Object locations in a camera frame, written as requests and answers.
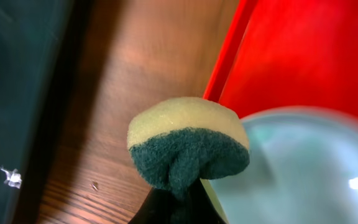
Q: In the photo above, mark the light blue plate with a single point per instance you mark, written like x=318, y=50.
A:
x=303, y=169

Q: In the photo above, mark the black water tray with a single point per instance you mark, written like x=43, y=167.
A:
x=31, y=33

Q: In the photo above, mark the green yellow sponge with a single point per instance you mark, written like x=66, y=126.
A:
x=181, y=140

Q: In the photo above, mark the red plastic tray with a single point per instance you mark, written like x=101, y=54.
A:
x=282, y=53

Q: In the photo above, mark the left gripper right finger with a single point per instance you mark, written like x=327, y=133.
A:
x=199, y=208

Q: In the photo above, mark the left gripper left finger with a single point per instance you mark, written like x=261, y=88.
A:
x=156, y=208

